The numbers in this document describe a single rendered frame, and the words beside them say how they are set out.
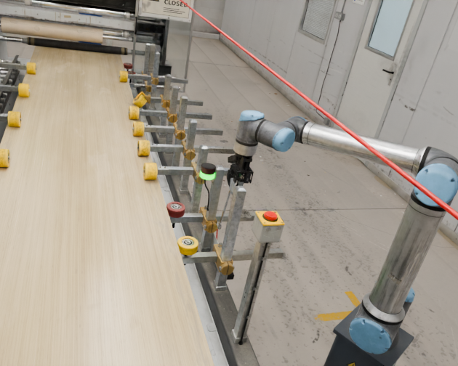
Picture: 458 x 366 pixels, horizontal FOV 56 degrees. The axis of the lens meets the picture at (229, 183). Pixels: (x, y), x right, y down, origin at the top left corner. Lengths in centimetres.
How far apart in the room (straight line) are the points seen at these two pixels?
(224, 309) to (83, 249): 57
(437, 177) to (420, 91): 332
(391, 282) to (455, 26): 328
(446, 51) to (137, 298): 376
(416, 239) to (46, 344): 113
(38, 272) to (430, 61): 398
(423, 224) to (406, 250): 11
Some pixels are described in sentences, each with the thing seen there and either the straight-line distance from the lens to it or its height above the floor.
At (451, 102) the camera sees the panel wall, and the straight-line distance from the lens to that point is 439.
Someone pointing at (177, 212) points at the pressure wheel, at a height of 90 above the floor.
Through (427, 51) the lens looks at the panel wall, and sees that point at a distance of 472.
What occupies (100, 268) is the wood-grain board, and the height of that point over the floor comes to 90.
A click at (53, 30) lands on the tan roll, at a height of 106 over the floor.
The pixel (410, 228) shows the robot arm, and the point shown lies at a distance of 148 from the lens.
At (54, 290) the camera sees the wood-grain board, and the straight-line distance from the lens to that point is 146.
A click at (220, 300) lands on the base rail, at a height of 70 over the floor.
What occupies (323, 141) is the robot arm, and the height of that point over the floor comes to 134.
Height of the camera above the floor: 189
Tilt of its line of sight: 28 degrees down
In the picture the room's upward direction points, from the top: 11 degrees clockwise
